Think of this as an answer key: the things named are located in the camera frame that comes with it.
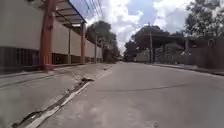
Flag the utility pole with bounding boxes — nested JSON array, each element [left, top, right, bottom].
[[147, 22, 154, 64]]

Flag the pavement beside fence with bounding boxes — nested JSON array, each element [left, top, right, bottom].
[[146, 62, 224, 77]]

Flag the dark roofed building with fence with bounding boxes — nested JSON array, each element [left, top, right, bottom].
[[134, 31, 224, 70]]

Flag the grey concrete pavement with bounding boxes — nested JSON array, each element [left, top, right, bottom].
[[0, 62, 113, 128]]

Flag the large tree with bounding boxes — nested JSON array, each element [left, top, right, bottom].
[[183, 0, 224, 40]]

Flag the row of trees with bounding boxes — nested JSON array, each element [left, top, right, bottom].
[[85, 20, 122, 64]]

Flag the grey concrete road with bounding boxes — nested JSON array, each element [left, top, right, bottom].
[[37, 61, 224, 128]]

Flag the building with red columns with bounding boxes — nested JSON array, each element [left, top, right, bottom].
[[0, 0, 104, 73]]

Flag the overhead wires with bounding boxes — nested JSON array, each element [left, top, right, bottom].
[[79, 0, 105, 21]]

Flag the dark roadside gutter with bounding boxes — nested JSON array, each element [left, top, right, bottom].
[[11, 77, 95, 128]]

